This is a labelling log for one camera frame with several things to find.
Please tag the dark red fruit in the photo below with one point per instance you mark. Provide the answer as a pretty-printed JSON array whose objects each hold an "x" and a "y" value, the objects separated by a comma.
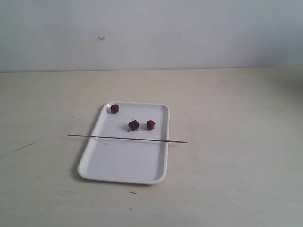
[{"x": 133, "y": 125}]

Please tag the thin wooden skewer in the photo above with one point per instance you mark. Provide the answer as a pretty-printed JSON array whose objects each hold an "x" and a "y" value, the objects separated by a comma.
[{"x": 121, "y": 138}]

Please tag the white rectangular plastic tray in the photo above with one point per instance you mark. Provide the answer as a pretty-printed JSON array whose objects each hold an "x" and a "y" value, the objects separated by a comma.
[{"x": 127, "y": 161}]

